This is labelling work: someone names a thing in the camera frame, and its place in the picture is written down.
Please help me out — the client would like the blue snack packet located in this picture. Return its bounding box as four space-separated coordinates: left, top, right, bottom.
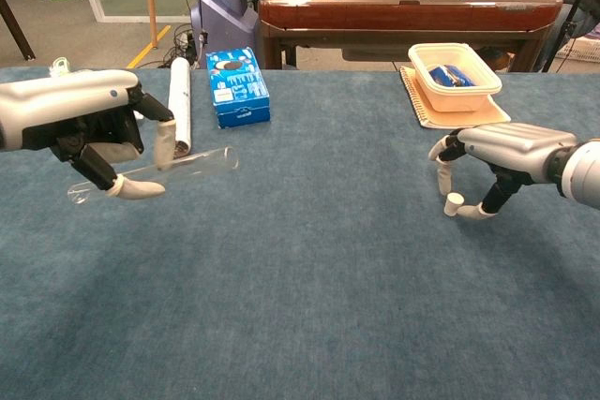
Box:
428 64 477 88

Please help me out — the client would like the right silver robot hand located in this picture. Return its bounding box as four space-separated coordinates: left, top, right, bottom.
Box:
427 122 580 222

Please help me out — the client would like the brown mahjong table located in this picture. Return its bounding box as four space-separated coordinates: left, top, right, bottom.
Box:
257 0 563 74

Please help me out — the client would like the black cable bundle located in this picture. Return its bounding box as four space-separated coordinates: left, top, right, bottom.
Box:
158 22 201 69

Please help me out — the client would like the clear glass tube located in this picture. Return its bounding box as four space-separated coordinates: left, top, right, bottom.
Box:
67 145 240 207

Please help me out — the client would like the blue felt table cloth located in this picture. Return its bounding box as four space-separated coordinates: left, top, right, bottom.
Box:
0 66 600 400

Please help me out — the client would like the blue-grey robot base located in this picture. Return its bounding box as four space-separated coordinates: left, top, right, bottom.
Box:
189 0 260 62

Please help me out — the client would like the dark table leg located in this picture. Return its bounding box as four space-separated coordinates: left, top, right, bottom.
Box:
0 0 37 62

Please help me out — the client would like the blue cookie box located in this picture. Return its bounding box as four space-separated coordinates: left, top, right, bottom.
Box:
205 47 272 130

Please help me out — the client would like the cream plastic container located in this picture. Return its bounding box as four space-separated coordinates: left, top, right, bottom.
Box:
407 42 503 113

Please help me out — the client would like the beige spiral notebook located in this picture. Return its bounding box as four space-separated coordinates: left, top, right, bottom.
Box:
398 66 512 130

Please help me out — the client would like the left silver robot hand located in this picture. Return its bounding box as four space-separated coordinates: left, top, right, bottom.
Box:
0 68 178 200

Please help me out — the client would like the white paper roll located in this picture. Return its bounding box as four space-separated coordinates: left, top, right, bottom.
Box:
168 56 193 161

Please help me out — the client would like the white plastic basket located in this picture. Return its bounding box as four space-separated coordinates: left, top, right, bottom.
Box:
555 38 600 76

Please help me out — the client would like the small white cap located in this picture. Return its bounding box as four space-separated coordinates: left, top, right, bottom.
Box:
443 192 464 218

